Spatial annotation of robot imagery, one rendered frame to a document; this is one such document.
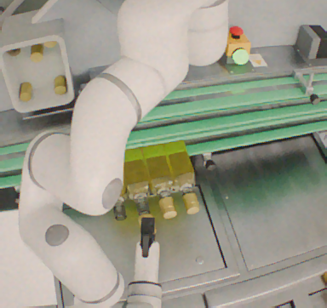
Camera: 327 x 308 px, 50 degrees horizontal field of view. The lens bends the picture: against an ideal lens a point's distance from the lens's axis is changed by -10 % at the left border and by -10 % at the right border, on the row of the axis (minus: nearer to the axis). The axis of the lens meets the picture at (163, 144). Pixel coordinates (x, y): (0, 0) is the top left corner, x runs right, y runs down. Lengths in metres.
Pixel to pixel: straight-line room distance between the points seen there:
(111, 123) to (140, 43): 0.11
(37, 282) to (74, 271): 0.52
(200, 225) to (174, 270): 0.16
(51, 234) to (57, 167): 0.10
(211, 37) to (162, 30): 0.13
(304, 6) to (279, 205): 0.62
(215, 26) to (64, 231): 0.36
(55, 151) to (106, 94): 0.10
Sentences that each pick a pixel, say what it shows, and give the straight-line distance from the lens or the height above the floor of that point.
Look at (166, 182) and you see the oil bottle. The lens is 0.95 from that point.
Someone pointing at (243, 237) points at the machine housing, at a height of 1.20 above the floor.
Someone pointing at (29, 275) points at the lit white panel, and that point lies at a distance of 1.05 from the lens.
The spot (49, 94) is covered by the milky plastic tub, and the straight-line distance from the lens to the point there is 1.06.
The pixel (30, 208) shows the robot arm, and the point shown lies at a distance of 0.58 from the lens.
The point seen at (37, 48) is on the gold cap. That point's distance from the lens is 0.98.
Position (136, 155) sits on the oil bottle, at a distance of 1.00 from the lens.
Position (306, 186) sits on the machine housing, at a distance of 1.25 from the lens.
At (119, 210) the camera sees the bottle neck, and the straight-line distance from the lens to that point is 0.93.
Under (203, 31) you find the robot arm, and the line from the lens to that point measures 0.57.
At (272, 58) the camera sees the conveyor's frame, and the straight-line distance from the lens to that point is 1.15.
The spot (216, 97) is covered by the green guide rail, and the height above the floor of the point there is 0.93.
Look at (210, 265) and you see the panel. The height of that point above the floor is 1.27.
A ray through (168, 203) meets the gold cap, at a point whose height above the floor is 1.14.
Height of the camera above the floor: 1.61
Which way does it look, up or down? 39 degrees down
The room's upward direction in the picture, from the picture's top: 163 degrees clockwise
